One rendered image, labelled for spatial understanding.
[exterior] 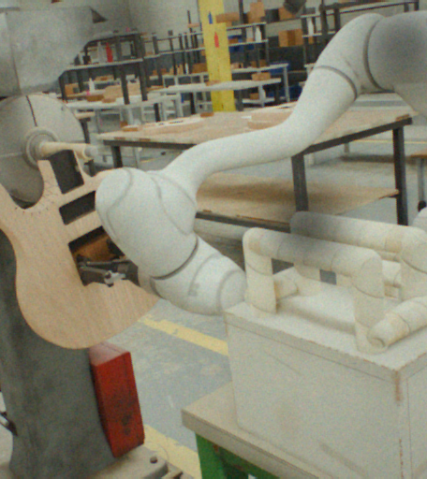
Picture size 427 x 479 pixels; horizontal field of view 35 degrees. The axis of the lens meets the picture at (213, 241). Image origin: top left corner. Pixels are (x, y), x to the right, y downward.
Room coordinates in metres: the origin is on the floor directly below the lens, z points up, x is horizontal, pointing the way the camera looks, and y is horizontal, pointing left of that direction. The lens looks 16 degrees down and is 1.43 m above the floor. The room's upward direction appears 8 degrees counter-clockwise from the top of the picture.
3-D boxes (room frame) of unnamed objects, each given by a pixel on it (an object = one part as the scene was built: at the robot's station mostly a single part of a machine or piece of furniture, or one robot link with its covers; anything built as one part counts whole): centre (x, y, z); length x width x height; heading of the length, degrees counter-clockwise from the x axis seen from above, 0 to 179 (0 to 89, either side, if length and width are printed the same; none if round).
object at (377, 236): (0.77, -0.17, 1.20); 0.20 x 0.03 x 0.03; 37
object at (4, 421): (1.82, 0.72, 0.46); 0.25 x 0.07 x 0.08; 39
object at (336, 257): (0.72, -0.10, 1.20); 0.20 x 0.03 x 0.03; 37
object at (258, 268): (0.79, -0.05, 1.15); 0.03 x 0.03 x 0.09
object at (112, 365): (1.87, 0.40, 0.49); 0.25 x 0.12 x 0.37; 39
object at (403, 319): (0.67, -0.19, 1.12); 0.11 x 0.03 x 0.03; 128
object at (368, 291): (0.66, -0.15, 1.15); 0.03 x 0.03 x 0.09
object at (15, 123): (1.72, 0.48, 1.25); 0.41 x 0.27 x 0.26; 39
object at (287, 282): (0.83, -0.08, 1.12); 0.11 x 0.03 x 0.03; 128
